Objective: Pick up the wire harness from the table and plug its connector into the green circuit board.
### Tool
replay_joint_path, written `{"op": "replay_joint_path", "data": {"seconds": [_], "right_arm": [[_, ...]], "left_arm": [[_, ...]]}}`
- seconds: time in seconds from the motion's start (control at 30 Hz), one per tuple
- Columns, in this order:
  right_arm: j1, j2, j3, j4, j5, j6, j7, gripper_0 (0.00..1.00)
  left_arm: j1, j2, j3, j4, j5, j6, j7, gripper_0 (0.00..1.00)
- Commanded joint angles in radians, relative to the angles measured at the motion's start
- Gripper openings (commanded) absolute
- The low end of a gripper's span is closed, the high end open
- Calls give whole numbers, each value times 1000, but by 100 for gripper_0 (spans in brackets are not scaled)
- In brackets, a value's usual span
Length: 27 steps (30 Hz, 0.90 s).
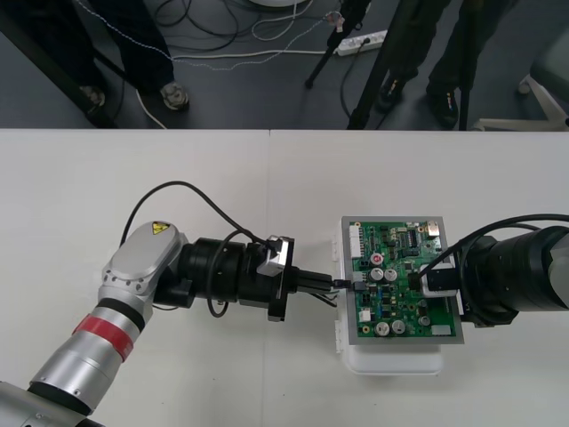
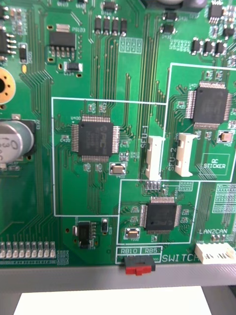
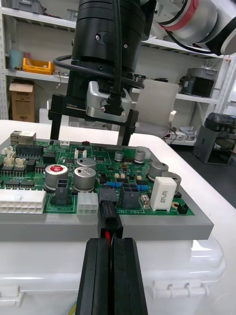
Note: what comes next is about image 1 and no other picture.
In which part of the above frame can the green circuit board grey frame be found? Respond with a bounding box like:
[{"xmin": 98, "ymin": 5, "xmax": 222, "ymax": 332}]
[{"xmin": 341, "ymin": 215, "xmax": 466, "ymax": 349}]

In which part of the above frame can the thin white cable loop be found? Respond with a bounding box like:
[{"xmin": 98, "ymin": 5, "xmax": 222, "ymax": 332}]
[{"xmin": 251, "ymin": 0, "xmax": 301, "ymax": 43}]

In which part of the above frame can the black stand frame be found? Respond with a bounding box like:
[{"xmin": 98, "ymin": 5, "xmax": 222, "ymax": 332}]
[{"xmin": 0, "ymin": 0, "xmax": 140, "ymax": 130}]

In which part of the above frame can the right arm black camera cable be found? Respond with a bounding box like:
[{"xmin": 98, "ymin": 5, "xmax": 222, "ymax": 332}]
[{"xmin": 431, "ymin": 213, "xmax": 569, "ymax": 279}]

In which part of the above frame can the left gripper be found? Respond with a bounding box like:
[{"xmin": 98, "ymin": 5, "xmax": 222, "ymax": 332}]
[{"xmin": 266, "ymin": 238, "xmax": 333, "ymax": 324}]

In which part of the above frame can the milky plastic box with lid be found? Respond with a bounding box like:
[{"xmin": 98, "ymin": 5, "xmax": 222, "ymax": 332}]
[{"xmin": 332, "ymin": 215, "xmax": 445, "ymax": 377}]

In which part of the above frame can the left arm wrist camera box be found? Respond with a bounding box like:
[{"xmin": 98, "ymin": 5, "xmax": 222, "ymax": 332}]
[{"xmin": 256, "ymin": 236, "xmax": 296, "ymax": 277}]

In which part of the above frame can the slim black tripod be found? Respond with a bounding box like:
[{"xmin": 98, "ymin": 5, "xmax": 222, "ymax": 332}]
[{"xmin": 305, "ymin": 0, "xmax": 373, "ymax": 89}]

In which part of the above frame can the black power strip cable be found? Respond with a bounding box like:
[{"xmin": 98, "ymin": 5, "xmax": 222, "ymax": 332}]
[{"xmin": 341, "ymin": 38, "xmax": 373, "ymax": 118}]

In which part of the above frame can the right arm wrist camera box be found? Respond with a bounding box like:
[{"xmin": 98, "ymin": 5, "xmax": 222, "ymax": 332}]
[{"xmin": 419, "ymin": 261, "xmax": 461, "ymax": 300}]

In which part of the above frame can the pale office chair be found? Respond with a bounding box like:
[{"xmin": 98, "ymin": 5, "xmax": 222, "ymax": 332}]
[{"xmin": 471, "ymin": 33, "xmax": 569, "ymax": 133}]

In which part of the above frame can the thick white floor cable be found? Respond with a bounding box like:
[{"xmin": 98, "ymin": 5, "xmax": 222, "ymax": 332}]
[{"xmin": 136, "ymin": 46, "xmax": 341, "ymax": 131}]

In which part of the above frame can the white power strip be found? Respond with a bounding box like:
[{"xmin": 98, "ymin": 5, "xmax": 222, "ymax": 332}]
[{"xmin": 337, "ymin": 29, "xmax": 389, "ymax": 58}]

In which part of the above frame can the person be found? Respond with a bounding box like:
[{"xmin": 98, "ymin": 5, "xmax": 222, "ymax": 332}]
[
  {"xmin": 375, "ymin": 0, "xmax": 461, "ymax": 130},
  {"xmin": 39, "ymin": 0, "xmax": 191, "ymax": 115}
]

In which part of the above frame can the arm wrist camera box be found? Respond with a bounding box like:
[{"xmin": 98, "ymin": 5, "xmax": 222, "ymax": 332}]
[
  {"xmin": 256, "ymin": 236, "xmax": 296, "ymax": 277},
  {"xmin": 419, "ymin": 261, "xmax": 461, "ymax": 300}
]

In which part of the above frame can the thin twisted floor cable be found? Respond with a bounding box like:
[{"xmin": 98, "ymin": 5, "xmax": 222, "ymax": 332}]
[{"xmin": 73, "ymin": 0, "xmax": 333, "ymax": 72}]

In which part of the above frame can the white round base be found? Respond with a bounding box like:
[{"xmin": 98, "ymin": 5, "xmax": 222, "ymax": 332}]
[{"xmin": 248, "ymin": 0, "xmax": 312, "ymax": 9}]

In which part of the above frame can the black floor cable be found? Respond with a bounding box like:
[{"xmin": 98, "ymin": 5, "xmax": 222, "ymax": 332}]
[{"xmin": 153, "ymin": 0, "xmax": 297, "ymax": 52}]

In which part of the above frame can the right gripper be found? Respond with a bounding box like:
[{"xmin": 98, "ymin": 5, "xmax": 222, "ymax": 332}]
[{"xmin": 408, "ymin": 248, "xmax": 491, "ymax": 329}]

